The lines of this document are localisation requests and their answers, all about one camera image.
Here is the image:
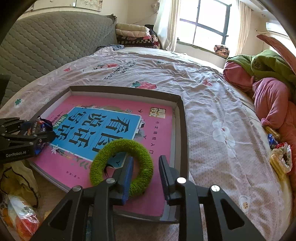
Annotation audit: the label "white air conditioner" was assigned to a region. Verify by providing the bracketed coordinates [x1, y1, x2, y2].
[265, 22, 288, 37]

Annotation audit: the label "dark framed window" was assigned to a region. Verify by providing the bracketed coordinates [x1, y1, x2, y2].
[177, 0, 232, 51]

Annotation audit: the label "green blanket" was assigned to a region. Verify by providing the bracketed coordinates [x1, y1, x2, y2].
[226, 50, 295, 94]

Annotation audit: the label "floral wall painting panels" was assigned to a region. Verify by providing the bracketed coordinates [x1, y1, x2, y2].
[30, 0, 103, 11]

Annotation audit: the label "stack of folded blankets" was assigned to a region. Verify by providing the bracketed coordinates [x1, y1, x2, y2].
[115, 23, 161, 49]

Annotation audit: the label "pink pillow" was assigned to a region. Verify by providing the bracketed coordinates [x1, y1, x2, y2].
[256, 34, 296, 74]

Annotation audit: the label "yellow floral snack bundle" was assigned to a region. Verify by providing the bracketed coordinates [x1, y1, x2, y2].
[264, 126, 292, 180]

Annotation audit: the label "blue cookie snack pack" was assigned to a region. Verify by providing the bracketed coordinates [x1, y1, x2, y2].
[24, 116, 56, 156]

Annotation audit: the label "white curtain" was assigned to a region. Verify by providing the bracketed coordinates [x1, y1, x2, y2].
[236, 1, 252, 55]
[154, 0, 180, 52]

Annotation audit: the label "grey quilted headboard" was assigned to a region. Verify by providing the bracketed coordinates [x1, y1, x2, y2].
[1, 11, 117, 105]

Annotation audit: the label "green knitted ring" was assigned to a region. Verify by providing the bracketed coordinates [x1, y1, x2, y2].
[89, 138, 154, 198]

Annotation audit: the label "pink crumpled quilt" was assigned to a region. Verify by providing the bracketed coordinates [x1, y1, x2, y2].
[223, 62, 295, 189]

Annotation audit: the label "floral cloth on windowsill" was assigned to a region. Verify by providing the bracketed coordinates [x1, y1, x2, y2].
[214, 45, 230, 58]

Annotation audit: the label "cream drawstring pouch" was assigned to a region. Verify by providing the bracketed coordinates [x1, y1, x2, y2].
[1, 161, 39, 208]

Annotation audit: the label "white right curtain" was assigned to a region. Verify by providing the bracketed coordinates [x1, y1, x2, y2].
[236, 1, 252, 55]

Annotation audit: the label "pink and blue book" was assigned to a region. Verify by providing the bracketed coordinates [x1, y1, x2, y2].
[30, 95, 174, 217]

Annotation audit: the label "white left curtain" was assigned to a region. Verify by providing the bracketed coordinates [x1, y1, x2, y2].
[154, 0, 180, 52]

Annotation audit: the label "strawberry print bed sheet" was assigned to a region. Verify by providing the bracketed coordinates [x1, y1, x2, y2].
[1, 48, 292, 240]

